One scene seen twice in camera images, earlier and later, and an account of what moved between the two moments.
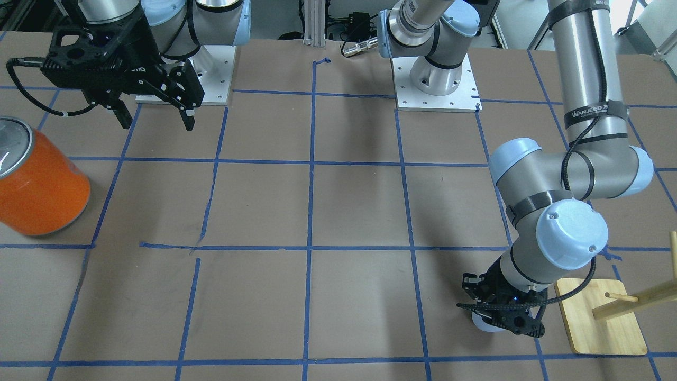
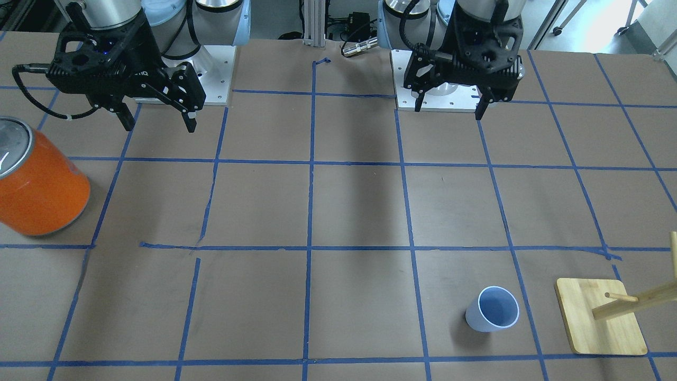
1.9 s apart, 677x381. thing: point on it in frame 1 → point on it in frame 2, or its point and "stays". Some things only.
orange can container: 43,189 stays
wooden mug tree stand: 601,316 stays
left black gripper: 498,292 → 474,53
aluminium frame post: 314,23 stays
